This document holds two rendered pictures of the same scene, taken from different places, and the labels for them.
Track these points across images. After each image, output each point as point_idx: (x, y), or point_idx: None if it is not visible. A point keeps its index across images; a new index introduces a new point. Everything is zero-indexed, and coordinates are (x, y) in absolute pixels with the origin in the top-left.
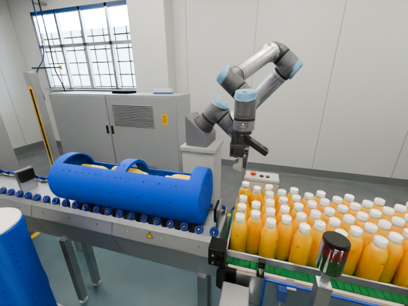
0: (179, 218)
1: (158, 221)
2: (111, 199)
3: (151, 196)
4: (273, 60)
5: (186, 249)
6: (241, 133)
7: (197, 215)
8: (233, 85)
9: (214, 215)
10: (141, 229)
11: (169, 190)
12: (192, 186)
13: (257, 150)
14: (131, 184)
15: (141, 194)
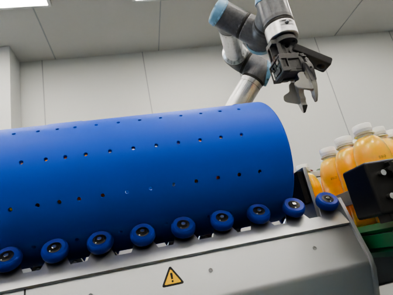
0: (247, 182)
1: (190, 223)
2: (46, 179)
3: (172, 136)
4: (241, 59)
5: (289, 271)
6: (288, 34)
7: (288, 147)
8: (240, 12)
9: (300, 185)
10: (141, 271)
11: (210, 117)
12: (251, 106)
13: (317, 57)
14: (109, 128)
15: (143, 139)
